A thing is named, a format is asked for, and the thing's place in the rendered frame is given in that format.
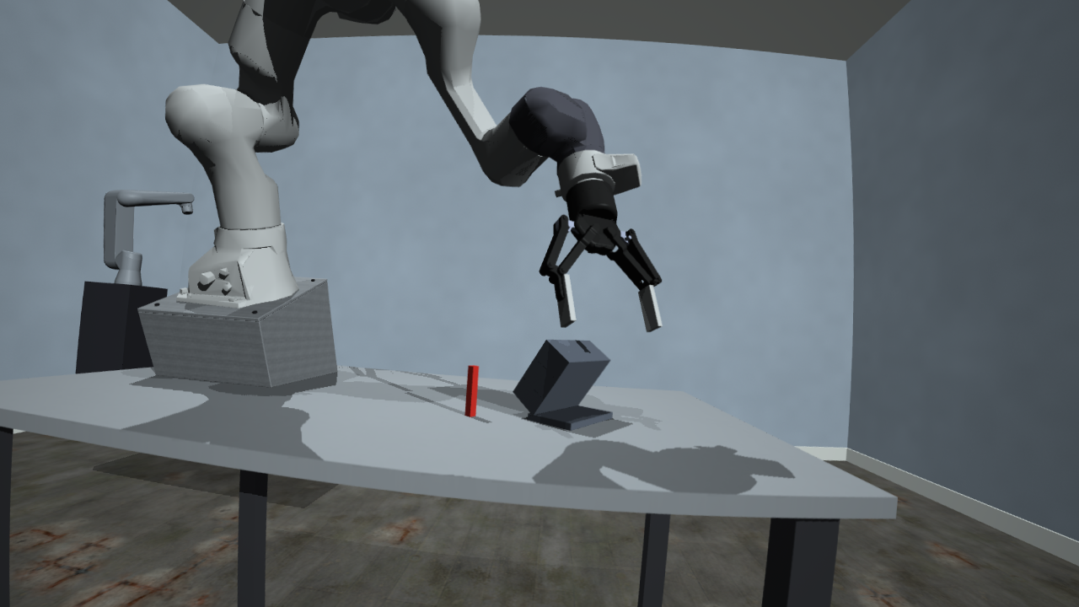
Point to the red rectangular bar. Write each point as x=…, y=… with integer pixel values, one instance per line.
x=471, y=392

